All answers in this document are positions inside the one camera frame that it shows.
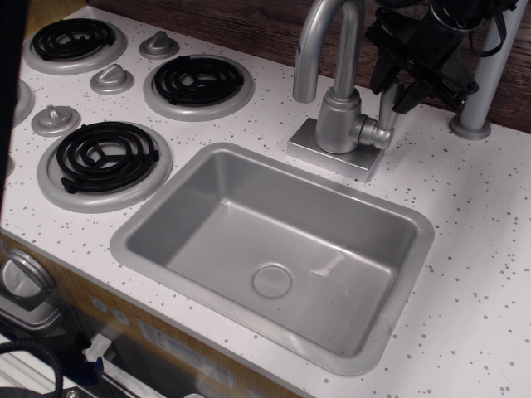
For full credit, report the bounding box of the grey plastic sink basin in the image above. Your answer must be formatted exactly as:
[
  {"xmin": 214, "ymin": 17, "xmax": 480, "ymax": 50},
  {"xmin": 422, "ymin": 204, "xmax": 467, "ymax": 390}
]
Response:
[{"xmin": 110, "ymin": 143, "xmax": 435, "ymax": 376}]

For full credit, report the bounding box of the black coil burner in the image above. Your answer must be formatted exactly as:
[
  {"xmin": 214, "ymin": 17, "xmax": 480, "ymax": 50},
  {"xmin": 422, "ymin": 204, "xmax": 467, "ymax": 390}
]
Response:
[
  {"xmin": 22, "ymin": 18, "xmax": 127, "ymax": 75},
  {"xmin": 37, "ymin": 121, "xmax": 173, "ymax": 214},
  {"xmin": 143, "ymin": 55, "xmax": 254, "ymax": 122}
]

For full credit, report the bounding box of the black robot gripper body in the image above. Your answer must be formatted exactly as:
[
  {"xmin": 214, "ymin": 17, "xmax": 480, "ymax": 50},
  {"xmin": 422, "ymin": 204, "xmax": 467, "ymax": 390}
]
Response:
[{"xmin": 365, "ymin": 6, "xmax": 478, "ymax": 111}]

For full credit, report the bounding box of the silver stove knob left edge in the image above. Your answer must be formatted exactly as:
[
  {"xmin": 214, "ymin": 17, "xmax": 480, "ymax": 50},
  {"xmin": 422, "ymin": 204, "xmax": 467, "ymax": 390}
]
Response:
[{"xmin": 6, "ymin": 156, "xmax": 14, "ymax": 177}]

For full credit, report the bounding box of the silver stove knob middle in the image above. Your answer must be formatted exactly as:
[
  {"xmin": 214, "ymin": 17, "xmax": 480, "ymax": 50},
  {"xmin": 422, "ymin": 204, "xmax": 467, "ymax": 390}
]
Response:
[{"xmin": 90, "ymin": 64, "xmax": 134, "ymax": 95}]

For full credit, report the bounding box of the silver stove knob lower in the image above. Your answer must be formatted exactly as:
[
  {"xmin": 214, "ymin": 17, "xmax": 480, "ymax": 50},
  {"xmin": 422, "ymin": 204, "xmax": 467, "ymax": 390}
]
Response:
[{"xmin": 31, "ymin": 105, "xmax": 80, "ymax": 138}]

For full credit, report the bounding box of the black coil burner back right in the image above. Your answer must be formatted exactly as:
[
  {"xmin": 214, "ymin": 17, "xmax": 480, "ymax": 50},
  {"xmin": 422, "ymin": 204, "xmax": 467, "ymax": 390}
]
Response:
[{"xmin": 143, "ymin": 55, "xmax": 254, "ymax": 122}]

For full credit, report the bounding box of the grey vertical support pole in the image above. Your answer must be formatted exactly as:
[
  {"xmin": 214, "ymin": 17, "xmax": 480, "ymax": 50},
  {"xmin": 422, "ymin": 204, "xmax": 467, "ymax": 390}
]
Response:
[{"xmin": 449, "ymin": 1, "xmax": 528, "ymax": 141}]

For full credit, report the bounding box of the black coil burner left edge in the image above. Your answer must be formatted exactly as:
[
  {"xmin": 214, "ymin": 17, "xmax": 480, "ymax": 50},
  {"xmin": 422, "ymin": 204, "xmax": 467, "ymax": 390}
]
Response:
[{"xmin": 13, "ymin": 80, "xmax": 34, "ymax": 127}]

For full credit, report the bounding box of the silver faucet lever handle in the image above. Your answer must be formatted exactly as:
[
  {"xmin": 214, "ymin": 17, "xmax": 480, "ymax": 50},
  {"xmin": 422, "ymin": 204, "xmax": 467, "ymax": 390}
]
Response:
[{"xmin": 349, "ymin": 78, "xmax": 405, "ymax": 150}]

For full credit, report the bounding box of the silver stove knob top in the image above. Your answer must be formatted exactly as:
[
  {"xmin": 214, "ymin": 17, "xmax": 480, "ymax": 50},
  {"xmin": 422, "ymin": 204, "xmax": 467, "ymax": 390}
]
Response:
[{"xmin": 139, "ymin": 31, "xmax": 179, "ymax": 60}]

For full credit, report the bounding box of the black coil burner back left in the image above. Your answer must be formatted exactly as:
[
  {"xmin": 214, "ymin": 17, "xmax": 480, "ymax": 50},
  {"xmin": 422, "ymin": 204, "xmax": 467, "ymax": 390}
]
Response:
[{"xmin": 22, "ymin": 18, "xmax": 127, "ymax": 75}]

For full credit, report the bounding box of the silver toy faucet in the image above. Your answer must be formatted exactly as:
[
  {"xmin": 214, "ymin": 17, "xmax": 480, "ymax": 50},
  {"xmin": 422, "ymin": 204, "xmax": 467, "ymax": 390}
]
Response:
[{"xmin": 287, "ymin": 0, "xmax": 385, "ymax": 183}]

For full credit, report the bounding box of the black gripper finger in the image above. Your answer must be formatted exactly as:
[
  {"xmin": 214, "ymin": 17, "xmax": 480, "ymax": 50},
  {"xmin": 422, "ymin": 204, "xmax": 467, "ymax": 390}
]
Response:
[
  {"xmin": 370, "ymin": 51, "xmax": 401, "ymax": 95},
  {"xmin": 392, "ymin": 78, "xmax": 431, "ymax": 114}
]

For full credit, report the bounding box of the silver round oven dial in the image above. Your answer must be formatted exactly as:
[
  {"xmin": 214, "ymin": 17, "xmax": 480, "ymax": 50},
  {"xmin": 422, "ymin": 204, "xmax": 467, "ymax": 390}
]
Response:
[{"xmin": 1, "ymin": 249, "xmax": 56, "ymax": 311}]

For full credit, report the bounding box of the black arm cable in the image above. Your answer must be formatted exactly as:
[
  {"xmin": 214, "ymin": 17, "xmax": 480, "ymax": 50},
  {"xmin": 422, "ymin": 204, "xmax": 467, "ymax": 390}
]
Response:
[{"xmin": 468, "ymin": 16, "xmax": 509, "ymax": 59}]

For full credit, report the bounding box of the silver stove knob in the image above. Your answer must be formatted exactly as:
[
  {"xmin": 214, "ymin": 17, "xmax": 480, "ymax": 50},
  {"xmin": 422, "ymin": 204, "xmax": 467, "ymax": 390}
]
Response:
[
  {"xmin": 139, "ymin": 31, "xmax": 179, "ymax": 60},
  {"xmin": 31, "ymin": 105, "xmax": 80, "ymax": 138},
  {"xmin": 90, "ymin": 64, "xmax": 134, "ymax": 95}
]

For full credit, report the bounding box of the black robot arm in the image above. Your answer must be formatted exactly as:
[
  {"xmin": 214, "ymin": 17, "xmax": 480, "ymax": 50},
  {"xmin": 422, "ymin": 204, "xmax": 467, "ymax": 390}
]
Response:
[{"xmin": 365, "ymin": 1, "xmax": 517, "ymax": 114}]

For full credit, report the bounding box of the black coil burner front right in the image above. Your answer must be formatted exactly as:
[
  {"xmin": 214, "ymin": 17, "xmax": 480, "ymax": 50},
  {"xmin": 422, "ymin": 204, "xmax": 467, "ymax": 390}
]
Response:
[{"xmin": 37, "ymin": 121, "xmax": 173, "ymax": 214}]

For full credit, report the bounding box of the black cable lower left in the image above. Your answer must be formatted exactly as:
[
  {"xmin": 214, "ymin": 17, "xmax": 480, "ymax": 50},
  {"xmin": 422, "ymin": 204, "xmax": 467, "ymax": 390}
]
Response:
[{"xmin": 0, "ymin": 337, "xmax": 64, "ymax": 398}]

